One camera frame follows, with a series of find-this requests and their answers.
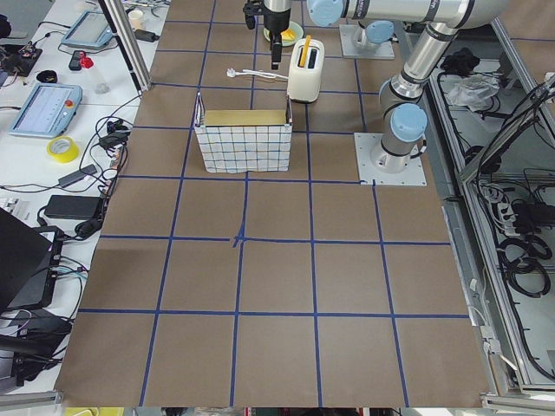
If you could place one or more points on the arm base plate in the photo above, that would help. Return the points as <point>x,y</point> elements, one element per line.
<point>378,167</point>
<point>370,42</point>

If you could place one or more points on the checkered fabric wire basket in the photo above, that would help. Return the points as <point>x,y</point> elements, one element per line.
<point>248,140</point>

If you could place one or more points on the yellow tape roll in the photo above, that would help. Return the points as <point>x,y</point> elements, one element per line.
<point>62,149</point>

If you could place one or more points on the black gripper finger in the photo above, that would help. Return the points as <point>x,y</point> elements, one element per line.
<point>276,51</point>

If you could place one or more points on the yellow bread on plate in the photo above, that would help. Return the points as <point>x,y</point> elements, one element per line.
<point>288,35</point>

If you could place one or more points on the cream white toaster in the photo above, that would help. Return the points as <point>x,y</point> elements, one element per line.
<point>304,83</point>

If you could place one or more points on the blue teach pendant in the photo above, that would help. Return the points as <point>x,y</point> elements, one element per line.
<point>90,31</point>
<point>47,111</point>

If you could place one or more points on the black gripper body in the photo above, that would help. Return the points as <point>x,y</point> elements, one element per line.
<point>276,19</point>

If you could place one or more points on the light green plate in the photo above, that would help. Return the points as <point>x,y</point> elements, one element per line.
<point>299,32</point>

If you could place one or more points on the aluminium frame post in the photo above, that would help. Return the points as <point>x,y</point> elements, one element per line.
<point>122,30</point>

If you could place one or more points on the black laptop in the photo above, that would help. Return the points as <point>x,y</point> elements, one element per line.
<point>29,256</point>

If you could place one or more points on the red capped spray bottle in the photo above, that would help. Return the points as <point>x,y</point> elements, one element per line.
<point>94,74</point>

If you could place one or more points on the black power adapter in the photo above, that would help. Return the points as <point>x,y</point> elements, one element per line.
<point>73,207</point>

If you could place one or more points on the yellow bread slice in toaster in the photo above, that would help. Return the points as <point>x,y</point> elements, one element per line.
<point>305,51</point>

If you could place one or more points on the white paper cup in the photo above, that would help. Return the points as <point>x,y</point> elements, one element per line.
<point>136,19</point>

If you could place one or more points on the near blue teach pendant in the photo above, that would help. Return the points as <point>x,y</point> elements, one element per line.
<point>47,111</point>

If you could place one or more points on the black tape roll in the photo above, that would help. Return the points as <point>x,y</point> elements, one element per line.
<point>47,76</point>

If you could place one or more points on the far blue teach pendant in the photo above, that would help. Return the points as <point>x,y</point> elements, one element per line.
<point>90,31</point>

